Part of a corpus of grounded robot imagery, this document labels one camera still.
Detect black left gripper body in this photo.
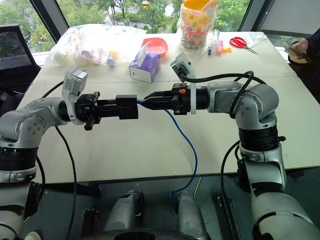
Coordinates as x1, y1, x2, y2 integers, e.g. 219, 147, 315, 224
74, 91, 102, 131

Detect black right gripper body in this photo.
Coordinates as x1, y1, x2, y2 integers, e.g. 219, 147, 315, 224
171, 83, 194, 116

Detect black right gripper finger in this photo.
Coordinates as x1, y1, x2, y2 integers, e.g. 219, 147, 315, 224
140, 99, 174, 111
144, 90, 174, 102

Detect small black box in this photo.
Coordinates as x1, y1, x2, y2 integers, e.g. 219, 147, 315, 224
115, 94, 139, 120

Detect blue Ethernet cable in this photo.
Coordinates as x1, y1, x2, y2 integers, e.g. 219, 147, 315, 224
136, 98, 199, 197

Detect purple tissue box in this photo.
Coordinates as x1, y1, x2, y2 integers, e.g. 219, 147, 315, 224
128, 41, 162, 84

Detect bystander bare hand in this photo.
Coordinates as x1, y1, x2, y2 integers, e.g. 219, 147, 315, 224
284, 38, 309, 64

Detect blue-capped small tube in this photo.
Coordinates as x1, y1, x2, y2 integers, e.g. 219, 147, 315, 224
106, 50, 119, 68

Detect red plastic bowl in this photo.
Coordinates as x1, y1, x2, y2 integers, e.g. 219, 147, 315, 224
140, 37, 169, 58

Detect large clear plastic bag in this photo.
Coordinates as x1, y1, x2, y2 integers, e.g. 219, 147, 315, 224
45, 23, 147, 68

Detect bag of colourful toys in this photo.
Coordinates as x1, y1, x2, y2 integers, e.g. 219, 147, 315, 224
177, 0, 219, 60

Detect black mesh office chair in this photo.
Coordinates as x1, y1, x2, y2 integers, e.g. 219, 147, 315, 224
0, 23, 42, 111

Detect silver left robot leg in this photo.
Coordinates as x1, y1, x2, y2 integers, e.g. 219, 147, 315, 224
103, 189, 145, 234

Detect silver robot leg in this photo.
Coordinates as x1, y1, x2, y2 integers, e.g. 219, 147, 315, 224
176, 191, 209, 240
103, 189, 145, 234

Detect small clear plastic bag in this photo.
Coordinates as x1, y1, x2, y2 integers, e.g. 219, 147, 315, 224
246, 31, 268, 49

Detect silver right robot leg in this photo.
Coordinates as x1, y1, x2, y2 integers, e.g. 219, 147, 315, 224
176, 191, 209, 240

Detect dark smartphone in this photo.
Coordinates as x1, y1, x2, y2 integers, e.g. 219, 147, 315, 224
280, 38, 313, 64

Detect dark rounded robot torso edge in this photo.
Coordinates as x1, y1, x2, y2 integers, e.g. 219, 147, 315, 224
81, 226, 201, 240

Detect bystander dark sleeve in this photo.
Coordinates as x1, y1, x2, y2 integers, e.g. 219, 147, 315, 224
287, 29, 320, 101

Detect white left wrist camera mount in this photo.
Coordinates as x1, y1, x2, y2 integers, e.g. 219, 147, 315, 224
61, 67, 89, 126

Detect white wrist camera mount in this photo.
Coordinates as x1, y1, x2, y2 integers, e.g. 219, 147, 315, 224
61, 67, 89, 126
170, 52, 198, 116

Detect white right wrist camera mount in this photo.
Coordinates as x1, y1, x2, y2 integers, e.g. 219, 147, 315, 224
170, 52, 198, 116

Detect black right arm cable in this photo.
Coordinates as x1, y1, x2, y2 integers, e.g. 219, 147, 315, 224
181, 70, 267, 203

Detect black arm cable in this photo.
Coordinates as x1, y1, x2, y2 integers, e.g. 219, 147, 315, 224
181, 70, 267, 203
36, 81, 78, 240

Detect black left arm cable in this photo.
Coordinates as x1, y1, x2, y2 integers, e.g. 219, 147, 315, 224
36, 81, 78, 240

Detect red-handled scissors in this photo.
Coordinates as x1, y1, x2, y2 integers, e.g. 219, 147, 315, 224
228, 36, 260, 56

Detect thin white cable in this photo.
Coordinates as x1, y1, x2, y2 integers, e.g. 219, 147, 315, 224
193, 176, 202, 199

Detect dark window frame post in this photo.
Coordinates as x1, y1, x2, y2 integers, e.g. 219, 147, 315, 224
29, 0, 70, 44
239, 0, 320, 39

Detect black floor bracket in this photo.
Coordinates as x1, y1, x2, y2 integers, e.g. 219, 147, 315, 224
80, 206, 100, 237

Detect long black floor rail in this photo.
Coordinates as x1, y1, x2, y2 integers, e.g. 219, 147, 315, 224
216, 194, 243, 240

